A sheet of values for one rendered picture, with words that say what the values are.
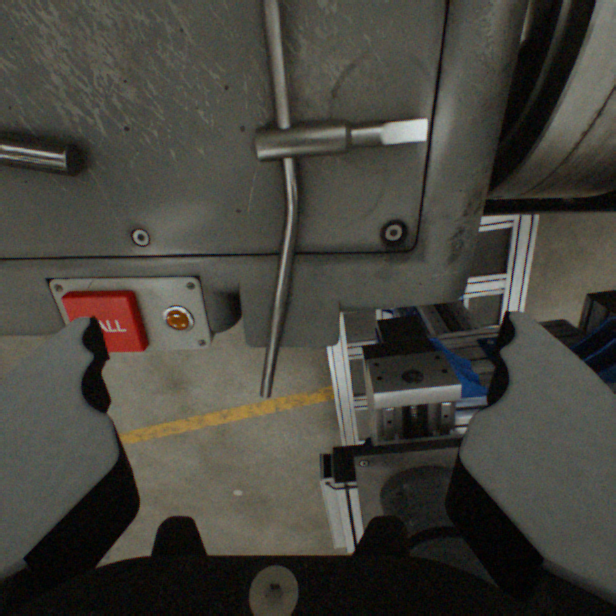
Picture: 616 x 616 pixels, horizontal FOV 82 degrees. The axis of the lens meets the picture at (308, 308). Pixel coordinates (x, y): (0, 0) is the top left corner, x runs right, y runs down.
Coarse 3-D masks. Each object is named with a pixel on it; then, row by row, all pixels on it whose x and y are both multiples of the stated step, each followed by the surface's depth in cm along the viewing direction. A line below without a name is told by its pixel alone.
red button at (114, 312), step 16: (64, 304) 30; (80, 304) 30; (96, 304) 30; (112, 304) 30; (128, 304) 30; (112, 320) 31; (128, 320) 31; (112, 336) 32; (128, 336) 32; (144, 336) 33
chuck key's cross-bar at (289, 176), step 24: (264, 0) 20; (264, 24) 21; (288, 96) 23; (288, 120) 23; (288, 168) 24; (288, 192) 25; (288, 216) 26; (288, 240) 27; (288, 264) 28; (288, 288) 30; (264, 360) 34; (264, 384) 35
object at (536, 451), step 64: (512, 320) 10; (512, 384) 8; (576, 384) 8; (512, 448) 6; (576, 448) 6; (448, 512) 7; (512, 512) 5; (576, 512) 5; (512, 576) 5; (576, 576) 5
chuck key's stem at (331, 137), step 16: (256, 128) 24; (272, 128) 23; (288, 128) 23; (304, 128) 23; (320, 128) 23; (336, 128) 23; (352, 128) 23; (368, 128) 23; (384, 128) 23; (400, 128) 23; (416, 128) 23; (256, 144) 23; (272, 144) 23; (288, 144) 23; (304, 144) 23; (320, 144) 23; (336, 144) 23; (352, 144) 24; (368, 144) 24; (384, 144) 24; (272, 160) 24
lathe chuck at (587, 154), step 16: (608, 96) 26; (608, 112) 27; (592, 128) 28; (608, 128) 28; (592, 144) 29; (608, 144) 29; (576, 160) 31; (592, 160) 31; (608, 160) 31; (560, 176) 33; (576, 176) 33; (592, 176) 33; (608, 176) 33; (528, 192) 36; (544, 192) 36; (560, 192) 37; (576, 192) 37; (592, 192) 37
